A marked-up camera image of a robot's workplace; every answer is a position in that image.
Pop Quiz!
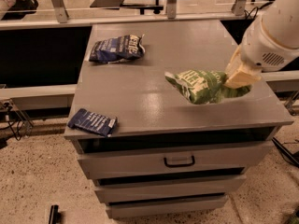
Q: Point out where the black cables left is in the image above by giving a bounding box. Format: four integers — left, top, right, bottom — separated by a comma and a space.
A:
0, 100, 34, 149

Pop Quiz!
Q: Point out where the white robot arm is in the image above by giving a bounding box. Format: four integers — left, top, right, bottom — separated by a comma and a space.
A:
224, 0, 299, 89

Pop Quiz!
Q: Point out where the top grey drawer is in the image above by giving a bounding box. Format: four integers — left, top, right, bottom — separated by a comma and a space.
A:
78, 141, 272, 179

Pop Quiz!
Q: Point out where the blue rxbar blueberry bar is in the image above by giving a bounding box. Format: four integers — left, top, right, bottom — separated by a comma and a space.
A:
67, 108, 118, 137

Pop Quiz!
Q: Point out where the black object on floor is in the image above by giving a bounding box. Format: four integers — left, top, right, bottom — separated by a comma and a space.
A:
48, 205, 61, 224

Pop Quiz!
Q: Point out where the bottom grey drawer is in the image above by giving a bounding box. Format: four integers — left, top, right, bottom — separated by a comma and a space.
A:
106, 195, 228, 219

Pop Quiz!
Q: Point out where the black drawer handle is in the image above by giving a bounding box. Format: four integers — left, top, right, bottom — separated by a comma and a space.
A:
164, 155, 195, 168

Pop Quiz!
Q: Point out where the grey drawer cabinet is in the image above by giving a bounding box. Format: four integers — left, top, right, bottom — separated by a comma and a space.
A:
64, 21, 292, 208

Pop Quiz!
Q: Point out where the blue kettle chip bag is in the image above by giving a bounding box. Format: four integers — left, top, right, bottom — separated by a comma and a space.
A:
89, 35, 145, 64

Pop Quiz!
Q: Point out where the green jalapeno chip bag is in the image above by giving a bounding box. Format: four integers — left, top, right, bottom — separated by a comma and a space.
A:
164, 69, 251, 105

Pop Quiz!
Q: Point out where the middle grey drawer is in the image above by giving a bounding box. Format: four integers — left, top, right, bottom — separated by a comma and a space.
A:
94, 175, 247, 204

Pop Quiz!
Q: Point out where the grey metal railing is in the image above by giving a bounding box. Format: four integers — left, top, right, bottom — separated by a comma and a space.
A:
0, 0, 262, 31

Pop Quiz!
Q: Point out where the grey drawer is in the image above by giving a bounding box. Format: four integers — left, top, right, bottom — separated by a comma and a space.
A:
78, 141, 272, 179
106, 195, 228, 219
94, 175, 247, 204

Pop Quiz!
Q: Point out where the black chair top left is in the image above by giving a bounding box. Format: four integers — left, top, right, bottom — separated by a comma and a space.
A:
0, 0, 38, 21

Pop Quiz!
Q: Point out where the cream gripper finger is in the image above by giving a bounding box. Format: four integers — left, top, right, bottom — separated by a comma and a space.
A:
225, 47, 241, 76
224, 62, 262, 89

